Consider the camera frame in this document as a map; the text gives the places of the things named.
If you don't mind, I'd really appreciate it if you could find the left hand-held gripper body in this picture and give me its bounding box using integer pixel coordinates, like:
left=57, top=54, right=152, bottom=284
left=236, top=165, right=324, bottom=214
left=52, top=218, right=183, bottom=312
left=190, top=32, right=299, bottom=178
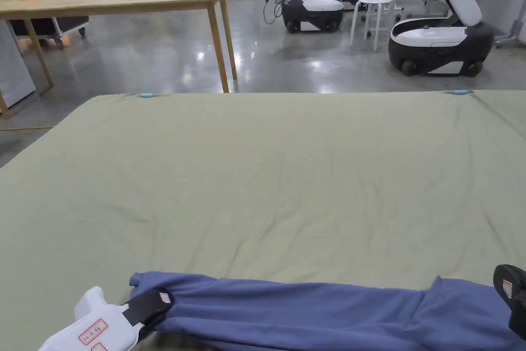
left=39, top=286, right=141, bottom=351

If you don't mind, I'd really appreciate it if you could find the dark blue garment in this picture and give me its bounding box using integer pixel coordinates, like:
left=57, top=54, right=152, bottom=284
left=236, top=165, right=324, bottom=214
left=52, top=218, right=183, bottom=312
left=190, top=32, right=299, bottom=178
left=129, top=270, right=526, bottom=351

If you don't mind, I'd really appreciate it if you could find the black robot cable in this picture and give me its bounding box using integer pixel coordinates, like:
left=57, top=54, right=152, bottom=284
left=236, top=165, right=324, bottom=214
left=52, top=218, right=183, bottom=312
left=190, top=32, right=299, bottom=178
left=264, top=0, right=293, bottom=26

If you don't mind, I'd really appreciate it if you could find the white round stool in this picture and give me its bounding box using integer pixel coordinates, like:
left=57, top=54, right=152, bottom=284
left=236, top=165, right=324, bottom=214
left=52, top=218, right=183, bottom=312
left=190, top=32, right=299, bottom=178
left=349, top=0, right=395, bottom=52

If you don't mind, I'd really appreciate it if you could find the bed with pale green sheet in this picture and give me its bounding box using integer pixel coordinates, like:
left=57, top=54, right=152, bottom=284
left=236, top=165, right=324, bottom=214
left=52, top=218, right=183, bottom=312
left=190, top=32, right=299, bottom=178
left=0, top=89, right=526, bottom=351

